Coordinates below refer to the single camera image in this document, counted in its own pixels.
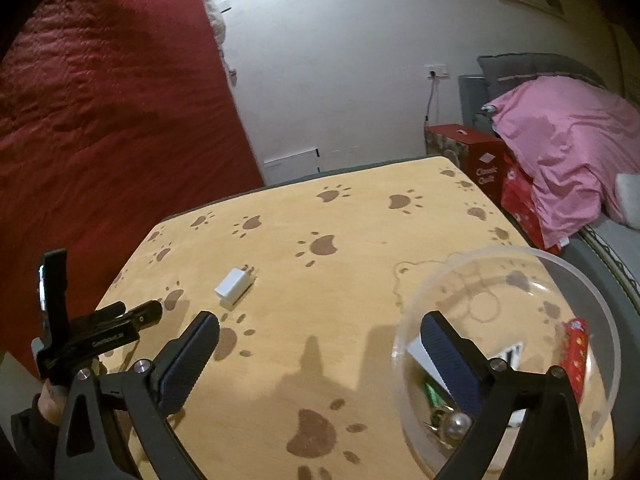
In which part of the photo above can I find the white pillow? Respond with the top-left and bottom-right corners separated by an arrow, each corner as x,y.
616,172 -> 640,227

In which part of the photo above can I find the green keychain with metal rings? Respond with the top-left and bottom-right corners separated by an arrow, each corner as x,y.
422,380 -> 477,449

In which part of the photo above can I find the pink duvet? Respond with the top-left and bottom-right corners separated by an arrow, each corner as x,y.
482,76 -> 640,249

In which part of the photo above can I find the white usb charger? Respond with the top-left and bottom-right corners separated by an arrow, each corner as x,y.
213,265 -> 259,310

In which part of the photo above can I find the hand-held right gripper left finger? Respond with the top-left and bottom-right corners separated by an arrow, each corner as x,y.
54,310 -> 221,480

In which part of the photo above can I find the grey mattress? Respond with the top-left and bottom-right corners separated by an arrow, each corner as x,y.
564,219 -> 640,313

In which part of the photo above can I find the red quilted blanket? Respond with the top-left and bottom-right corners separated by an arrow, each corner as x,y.
0,0 -> 267,381

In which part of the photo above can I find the clear plastic bowl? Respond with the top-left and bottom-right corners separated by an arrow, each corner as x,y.
392,245 -> 616,480

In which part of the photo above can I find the person's left hand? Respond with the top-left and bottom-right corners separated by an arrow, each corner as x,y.
32,379 -> 69,428

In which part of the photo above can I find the dark power cable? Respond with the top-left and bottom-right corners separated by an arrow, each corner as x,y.
423,77 -> 437,127

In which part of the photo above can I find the red snack packet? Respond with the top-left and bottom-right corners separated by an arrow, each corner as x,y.
560,317 -> 590,401

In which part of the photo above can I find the paw print table mat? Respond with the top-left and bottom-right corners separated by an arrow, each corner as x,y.
92,156 -> 616,480

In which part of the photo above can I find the long white block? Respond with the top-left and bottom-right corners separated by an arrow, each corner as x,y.
406,337 -> 451,401

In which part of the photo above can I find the red patterned box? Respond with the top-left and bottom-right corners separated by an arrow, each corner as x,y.
500,157 -> 562,254

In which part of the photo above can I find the person's left forearm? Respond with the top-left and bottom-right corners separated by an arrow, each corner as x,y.
9,396 -> 63,480

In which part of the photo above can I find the patterned curtain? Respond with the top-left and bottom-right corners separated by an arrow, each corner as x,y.
165,0 -> 237,87

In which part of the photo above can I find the grey pillow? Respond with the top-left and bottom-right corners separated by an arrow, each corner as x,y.
477,51 -> 609,92

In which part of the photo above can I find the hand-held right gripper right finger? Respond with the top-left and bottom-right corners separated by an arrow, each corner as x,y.
420,310 -> 588,480

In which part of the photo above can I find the red cardboard box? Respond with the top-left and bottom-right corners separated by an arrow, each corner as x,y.
424,123 -> 509,204

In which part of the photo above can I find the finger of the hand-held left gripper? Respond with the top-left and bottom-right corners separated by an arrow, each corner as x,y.
122,301 -> 164,331
70,301 -> 127,327

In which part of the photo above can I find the white baseboard panel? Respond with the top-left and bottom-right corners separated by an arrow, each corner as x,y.
262,147 -> 321,174

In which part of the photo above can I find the grey headboard panel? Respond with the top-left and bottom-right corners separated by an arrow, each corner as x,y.
459,74 -> 494,132

